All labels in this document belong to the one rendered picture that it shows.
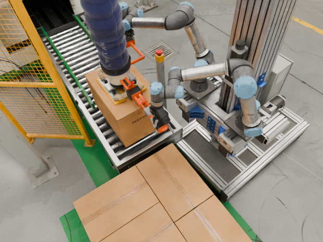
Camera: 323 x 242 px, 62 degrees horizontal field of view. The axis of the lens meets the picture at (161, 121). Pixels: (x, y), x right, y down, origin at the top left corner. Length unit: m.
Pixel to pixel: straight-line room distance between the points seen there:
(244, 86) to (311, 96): 2.50
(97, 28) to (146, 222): 1.44
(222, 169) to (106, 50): 1.61
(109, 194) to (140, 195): 0.26
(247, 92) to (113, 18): 0.90
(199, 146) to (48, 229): 1.72
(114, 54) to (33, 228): 1.95
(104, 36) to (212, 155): 1.65
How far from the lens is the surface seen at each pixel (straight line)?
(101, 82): 2.27
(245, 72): 1.50
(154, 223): 2.22
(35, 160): 3.04
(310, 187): 3.19
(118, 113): 2.06
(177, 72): 1.62
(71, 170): 3.19
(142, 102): 1.90
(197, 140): 2.90
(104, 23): 1.75
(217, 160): 2.81
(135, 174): 2.37
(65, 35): 3.92
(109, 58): 1.93
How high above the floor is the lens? 2.68
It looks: 54 degrees down
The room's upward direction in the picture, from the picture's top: 5 degrees counter-clockwise
